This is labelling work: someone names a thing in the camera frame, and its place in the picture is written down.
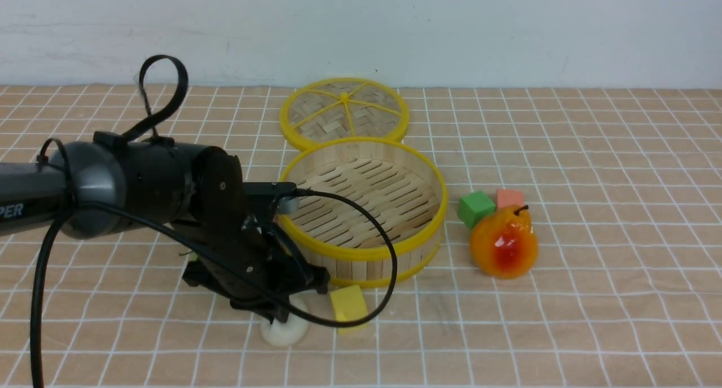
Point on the green foam cube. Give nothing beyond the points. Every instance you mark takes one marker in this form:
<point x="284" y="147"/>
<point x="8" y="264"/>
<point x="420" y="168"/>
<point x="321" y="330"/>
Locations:
<point x="474" y="207"/>

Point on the yellow foam cube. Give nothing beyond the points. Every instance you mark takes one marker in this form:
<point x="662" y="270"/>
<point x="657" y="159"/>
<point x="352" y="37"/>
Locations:
<point x="348" y="303"/>

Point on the bamboo steamer tray yellow rim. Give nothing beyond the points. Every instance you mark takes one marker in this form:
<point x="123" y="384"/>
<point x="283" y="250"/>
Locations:
<point x="400" y="187"/>

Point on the orange toy pear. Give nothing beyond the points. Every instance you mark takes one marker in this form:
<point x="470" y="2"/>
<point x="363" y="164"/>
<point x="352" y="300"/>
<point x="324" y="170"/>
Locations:
<point x="504" y="245"/>

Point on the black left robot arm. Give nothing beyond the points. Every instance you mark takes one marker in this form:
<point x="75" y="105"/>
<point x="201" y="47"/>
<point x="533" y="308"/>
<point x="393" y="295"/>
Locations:
<point x="197" y="189"/>

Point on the white steamed bun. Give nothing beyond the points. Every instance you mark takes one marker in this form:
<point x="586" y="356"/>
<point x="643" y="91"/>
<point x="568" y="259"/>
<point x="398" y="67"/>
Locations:
<point x="284" y="334"/>

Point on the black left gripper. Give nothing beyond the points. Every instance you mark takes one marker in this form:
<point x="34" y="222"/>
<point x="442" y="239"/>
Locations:
<point x="243" y="234"/>

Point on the orange foam cube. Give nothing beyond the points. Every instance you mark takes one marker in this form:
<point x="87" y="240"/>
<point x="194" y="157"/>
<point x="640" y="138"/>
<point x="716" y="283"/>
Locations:
<point x="508" y="197"/>

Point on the checkered tan tablecloth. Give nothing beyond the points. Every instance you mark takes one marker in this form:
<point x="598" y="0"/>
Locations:
<point x="624" y="190"/>

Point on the bamboo steamer lid yellow rim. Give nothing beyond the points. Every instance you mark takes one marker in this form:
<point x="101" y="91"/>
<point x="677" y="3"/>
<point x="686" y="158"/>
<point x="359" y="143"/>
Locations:
<point x="342" y="107"/>

